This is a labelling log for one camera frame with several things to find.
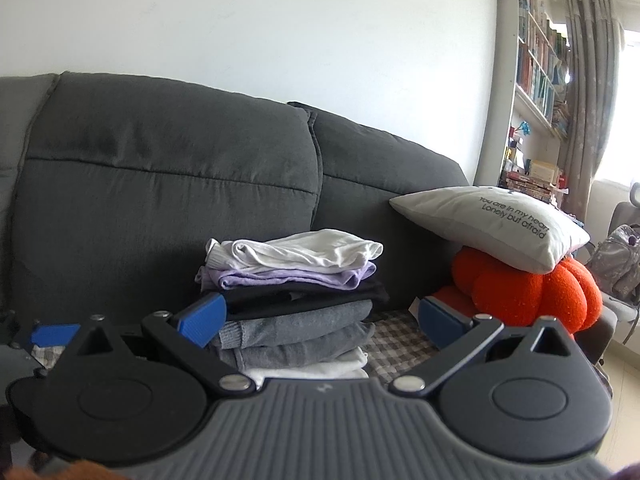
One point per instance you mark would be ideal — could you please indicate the white printed pillow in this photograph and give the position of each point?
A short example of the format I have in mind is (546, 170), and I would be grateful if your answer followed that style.
(475, 225)

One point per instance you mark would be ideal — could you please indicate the white folded sweatshirt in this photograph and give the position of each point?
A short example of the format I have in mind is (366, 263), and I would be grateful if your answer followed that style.
(325, 367)

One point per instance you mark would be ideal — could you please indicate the grey folded sweatshirt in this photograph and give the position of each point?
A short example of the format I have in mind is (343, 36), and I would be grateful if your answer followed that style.
(300, 325)
(310, 352)

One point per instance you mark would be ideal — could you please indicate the dark grey sofa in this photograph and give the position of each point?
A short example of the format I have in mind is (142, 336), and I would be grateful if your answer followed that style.
(150, 185)

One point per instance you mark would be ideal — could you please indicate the stack of books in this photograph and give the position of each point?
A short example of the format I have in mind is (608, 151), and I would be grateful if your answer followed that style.
(535, 185)

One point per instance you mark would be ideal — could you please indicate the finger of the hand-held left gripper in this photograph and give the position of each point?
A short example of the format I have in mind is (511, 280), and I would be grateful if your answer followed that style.
(55, 335)

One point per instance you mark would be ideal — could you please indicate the large window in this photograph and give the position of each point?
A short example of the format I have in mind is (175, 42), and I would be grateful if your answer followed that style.
(630, 110)

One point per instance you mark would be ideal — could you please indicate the orange plush cushion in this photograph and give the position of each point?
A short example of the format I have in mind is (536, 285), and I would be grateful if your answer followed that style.
(525, 290)
(450, 297)

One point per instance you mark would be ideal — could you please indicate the camouflage backpack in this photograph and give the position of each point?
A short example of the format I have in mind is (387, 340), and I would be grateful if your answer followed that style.
(615, 265)

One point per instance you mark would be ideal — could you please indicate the black folded garment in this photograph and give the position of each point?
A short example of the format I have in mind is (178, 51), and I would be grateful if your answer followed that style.
(325, 292)

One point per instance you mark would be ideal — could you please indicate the grey pebble quilted blanket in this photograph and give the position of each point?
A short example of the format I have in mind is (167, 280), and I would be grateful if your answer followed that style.
(395, 345)

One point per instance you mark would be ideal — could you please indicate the grey patterned curtain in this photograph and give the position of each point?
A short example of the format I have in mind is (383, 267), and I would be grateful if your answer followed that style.
(595, 110)

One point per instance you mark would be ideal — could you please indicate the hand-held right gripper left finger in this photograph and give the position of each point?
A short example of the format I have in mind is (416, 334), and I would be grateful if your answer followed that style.
(202, 317)

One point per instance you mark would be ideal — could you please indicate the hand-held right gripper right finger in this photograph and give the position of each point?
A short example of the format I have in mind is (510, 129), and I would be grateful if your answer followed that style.
(442, 325)

